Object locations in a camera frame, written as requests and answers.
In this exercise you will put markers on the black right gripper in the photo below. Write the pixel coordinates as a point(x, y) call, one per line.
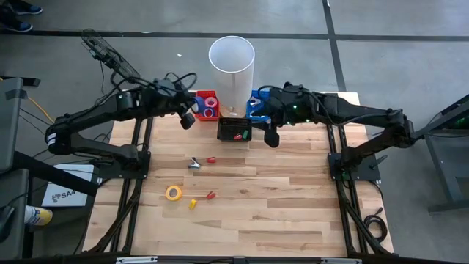
point(287, 104)

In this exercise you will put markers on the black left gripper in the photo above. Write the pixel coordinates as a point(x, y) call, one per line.
point(165, 99)

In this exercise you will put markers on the blue tape roll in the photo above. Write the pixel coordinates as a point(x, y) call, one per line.
point(198, 106)

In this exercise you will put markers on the pink tape roll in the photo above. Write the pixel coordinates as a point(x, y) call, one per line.
point(206, 102)

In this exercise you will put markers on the purple tape roll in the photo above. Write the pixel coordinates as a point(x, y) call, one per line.
point(204, 113)

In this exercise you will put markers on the pink staple remover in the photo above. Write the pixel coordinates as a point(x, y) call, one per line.
point(256, 102)

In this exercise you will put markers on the green mini stapler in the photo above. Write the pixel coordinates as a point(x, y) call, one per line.
point(245, 134)

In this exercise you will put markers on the yellow tape roll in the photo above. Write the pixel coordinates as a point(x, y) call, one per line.
point(167, 193)

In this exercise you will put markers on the yellow mini stapler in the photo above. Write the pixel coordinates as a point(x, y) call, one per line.
point(192, 204)

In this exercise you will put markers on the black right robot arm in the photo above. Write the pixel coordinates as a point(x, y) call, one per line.
point(359, 113)

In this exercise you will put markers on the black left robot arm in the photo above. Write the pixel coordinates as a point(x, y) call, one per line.
point(95, 110)

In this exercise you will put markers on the red plastic basket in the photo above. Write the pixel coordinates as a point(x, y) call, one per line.
point(216, 117)

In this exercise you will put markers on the blue plastic basket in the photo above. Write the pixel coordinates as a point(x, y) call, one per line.
point(252, 114)

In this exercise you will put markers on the black plastic basket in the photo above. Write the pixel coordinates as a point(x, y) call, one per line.
point(227, 128)

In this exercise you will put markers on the white cylindrical tube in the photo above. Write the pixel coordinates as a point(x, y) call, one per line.
point(232, 80)

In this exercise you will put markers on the white printed box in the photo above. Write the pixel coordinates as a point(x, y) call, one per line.
point(66, 194)

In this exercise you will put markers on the grey metal side table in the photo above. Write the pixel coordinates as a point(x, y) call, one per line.
point(11, 124)
point(443, 168)

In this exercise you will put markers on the person's blue shoe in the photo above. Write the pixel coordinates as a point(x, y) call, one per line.
point(29, 9)
point(17, 26)

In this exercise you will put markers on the yellow white spray can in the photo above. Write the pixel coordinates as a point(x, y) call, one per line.
point(38, 216)

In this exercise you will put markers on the black metal table frame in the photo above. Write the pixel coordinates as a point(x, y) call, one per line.
point(331, 141)

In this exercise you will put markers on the silver metal bracket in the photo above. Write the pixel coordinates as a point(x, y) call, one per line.
point(340, 261)
point(135, 260)

